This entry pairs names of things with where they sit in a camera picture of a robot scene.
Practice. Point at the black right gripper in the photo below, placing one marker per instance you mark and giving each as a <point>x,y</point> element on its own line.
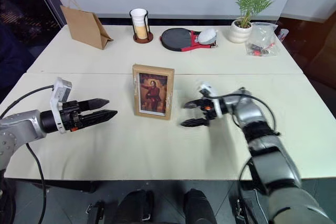
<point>206,108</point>

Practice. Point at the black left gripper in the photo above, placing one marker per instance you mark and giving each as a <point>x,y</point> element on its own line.
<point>70,116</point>

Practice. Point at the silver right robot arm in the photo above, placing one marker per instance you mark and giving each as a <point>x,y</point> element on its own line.
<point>273,161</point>

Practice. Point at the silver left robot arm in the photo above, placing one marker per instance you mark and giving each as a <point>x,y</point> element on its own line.
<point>18,125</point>

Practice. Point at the black round pad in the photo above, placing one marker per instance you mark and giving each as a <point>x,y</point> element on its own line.
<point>175,39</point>

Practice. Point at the white crumpled cloth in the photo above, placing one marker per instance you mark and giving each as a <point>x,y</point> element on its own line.
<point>208,36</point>

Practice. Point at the brown paper bag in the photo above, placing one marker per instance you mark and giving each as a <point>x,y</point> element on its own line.
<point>84,28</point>

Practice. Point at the cup stack in holder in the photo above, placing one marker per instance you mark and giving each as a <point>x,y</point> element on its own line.
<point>143,36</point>

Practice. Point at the dark rounded shape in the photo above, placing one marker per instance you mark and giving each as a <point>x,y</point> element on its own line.
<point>197,205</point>

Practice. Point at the white ribbed plant pot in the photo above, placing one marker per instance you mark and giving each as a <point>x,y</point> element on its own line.
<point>241,32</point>

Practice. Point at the stack of paper cups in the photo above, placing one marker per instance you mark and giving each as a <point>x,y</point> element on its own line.
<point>139,23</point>

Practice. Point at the clear plastic bag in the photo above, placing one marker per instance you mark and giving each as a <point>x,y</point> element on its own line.
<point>261,40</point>

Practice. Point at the small red white packet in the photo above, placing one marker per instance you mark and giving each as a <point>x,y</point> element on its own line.
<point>283,34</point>

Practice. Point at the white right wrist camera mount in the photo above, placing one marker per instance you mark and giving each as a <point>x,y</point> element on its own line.
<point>210,95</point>

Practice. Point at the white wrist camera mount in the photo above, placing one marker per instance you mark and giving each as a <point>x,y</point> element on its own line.
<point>210,95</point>
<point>61,93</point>

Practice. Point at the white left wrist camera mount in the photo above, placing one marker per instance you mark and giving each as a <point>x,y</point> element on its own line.
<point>61,93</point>

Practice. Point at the wooden picture frame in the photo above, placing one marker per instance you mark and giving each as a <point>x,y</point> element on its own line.
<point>152,92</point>

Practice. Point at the black bracket under table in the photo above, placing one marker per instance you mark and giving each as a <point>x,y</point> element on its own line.
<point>94,212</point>
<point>246,205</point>

